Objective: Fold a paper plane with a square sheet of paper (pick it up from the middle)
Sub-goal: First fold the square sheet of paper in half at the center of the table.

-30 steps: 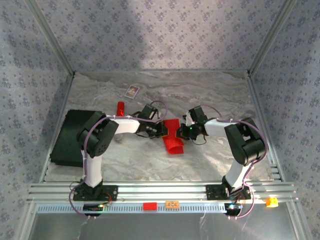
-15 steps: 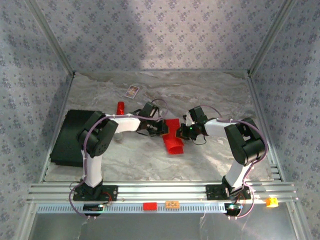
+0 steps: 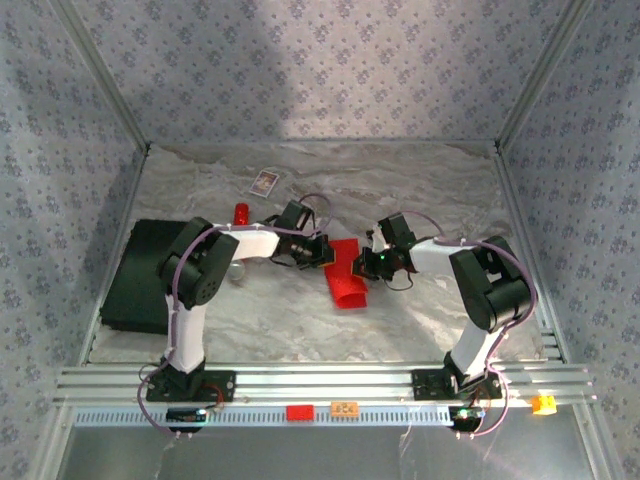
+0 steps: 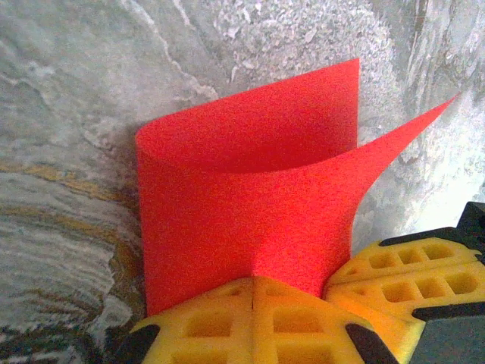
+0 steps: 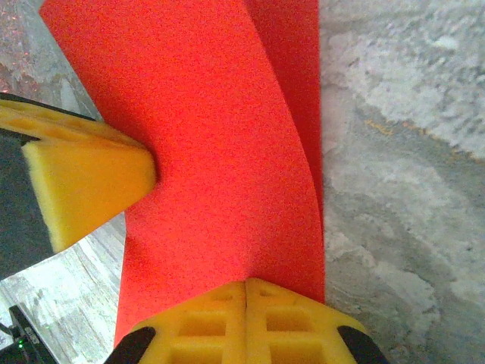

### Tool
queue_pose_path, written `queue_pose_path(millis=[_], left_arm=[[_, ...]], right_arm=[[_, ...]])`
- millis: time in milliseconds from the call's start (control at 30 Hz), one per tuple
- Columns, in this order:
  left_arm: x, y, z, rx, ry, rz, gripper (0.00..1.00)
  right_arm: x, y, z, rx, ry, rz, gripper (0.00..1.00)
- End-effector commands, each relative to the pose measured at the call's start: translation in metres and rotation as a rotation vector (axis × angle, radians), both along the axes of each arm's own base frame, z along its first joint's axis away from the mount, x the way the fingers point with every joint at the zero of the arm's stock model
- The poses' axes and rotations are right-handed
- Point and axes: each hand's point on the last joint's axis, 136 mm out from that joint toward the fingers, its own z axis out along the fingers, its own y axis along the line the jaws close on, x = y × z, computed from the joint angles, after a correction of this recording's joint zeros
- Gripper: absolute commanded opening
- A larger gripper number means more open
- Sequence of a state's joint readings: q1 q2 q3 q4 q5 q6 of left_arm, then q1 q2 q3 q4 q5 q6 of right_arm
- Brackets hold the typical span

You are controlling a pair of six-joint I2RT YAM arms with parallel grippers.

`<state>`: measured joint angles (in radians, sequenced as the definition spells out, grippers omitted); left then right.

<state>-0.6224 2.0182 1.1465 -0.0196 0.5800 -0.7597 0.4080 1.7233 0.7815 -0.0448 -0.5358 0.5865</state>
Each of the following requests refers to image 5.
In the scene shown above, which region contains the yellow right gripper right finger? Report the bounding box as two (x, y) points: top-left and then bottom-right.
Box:
(246, 278), (384, 364)

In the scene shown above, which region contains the red square paper sheet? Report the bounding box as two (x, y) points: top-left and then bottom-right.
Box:
(39, 0), (327, 350)

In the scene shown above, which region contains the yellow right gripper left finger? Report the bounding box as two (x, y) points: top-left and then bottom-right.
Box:
(109, 279), (248, 364)

